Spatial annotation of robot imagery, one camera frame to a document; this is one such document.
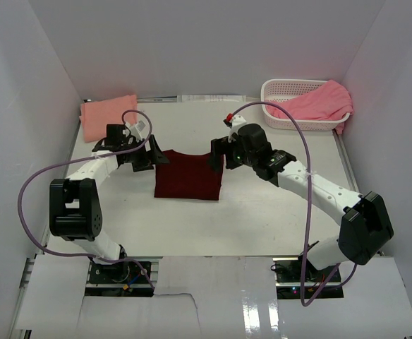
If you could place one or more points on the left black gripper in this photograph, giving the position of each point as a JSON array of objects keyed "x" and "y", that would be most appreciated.
[{"x": 153, "y": 156}]

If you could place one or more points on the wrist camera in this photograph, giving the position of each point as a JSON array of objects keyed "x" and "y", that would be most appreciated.
[
  {"x": 135, "y": 130},
  {"x": 234, "y": 122}
]

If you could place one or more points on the pink t shirt in basket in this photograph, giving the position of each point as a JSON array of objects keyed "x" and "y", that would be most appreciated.
[{"x": 315, "y": 102}]

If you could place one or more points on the white paper sheets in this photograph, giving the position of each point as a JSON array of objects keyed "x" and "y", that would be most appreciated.
[{"x": 211, "y": 98}]

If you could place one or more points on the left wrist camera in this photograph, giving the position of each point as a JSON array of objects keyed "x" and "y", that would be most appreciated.
[{"x": 135, "y": 130}]

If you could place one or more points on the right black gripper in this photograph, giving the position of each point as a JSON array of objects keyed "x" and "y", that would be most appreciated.
[{"x": 218, "y": 147}]

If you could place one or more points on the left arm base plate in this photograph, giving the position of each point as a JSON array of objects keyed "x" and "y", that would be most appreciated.
[{"x": 122, "y": 279}]

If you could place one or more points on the dark red t shirt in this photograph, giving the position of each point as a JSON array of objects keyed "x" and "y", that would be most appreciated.
[{"x": 188, "y": 177}]

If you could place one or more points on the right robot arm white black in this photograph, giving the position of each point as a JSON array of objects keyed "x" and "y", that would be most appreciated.
[{"x": 364, "y": 224}]

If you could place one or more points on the folded salmon pink t shirt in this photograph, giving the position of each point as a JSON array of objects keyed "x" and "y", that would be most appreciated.
[{"x": 95, "y": 116}]

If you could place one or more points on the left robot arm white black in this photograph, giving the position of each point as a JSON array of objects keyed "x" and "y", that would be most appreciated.
[{"x": 75, "y": 213}]

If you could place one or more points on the white plastic basket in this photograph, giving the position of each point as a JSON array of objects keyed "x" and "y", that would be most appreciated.
[{"x": 283, "y": 95}]

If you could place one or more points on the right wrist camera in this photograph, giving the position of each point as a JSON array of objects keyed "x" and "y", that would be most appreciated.
[{"x": 234, "y": 122}]

